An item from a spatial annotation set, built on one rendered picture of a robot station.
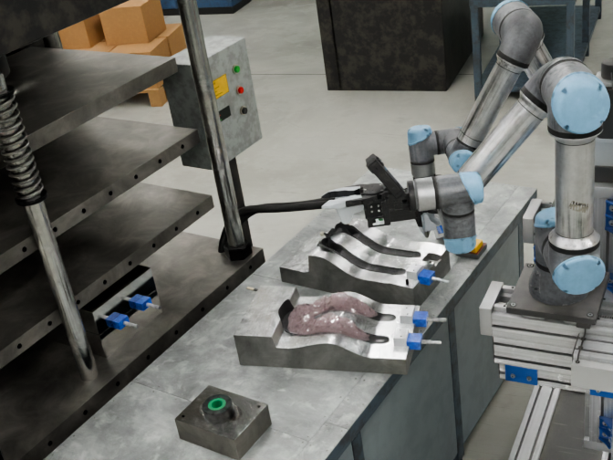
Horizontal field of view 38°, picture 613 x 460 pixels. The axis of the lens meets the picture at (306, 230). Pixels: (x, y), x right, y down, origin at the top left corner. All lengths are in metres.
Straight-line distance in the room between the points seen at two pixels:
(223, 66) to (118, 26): 4.24
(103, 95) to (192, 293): 0.76
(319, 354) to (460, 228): 0.68
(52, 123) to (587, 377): 1.58
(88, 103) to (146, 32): 4.63
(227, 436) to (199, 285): 0.90
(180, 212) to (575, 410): 1.54
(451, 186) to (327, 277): 0.94
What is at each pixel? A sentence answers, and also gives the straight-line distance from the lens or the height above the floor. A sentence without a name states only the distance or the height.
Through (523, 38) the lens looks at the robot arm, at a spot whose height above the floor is 1.58.
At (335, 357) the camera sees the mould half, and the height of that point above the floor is 0.85.
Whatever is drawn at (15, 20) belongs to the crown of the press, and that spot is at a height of 1.87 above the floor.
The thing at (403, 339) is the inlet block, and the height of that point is 0.88.
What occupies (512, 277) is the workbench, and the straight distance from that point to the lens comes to 3.46.
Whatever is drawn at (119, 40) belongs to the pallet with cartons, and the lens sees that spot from 7.41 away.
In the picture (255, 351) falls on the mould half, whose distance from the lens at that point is 2.58.
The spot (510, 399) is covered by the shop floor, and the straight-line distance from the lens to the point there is 3.64.
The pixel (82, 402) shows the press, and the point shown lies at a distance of 2.70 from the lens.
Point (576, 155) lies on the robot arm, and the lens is 2.01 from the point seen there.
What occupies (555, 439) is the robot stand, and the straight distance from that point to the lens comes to 3.17.
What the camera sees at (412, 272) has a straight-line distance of 2.71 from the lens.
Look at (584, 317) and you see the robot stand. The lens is 2.29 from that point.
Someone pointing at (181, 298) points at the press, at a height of 0.78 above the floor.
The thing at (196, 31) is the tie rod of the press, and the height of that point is 1.62.
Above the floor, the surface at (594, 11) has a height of 0.11.
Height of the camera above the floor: 2.37
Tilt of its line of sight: 29 degrees down
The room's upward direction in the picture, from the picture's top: 9 degrees counter-clockwise
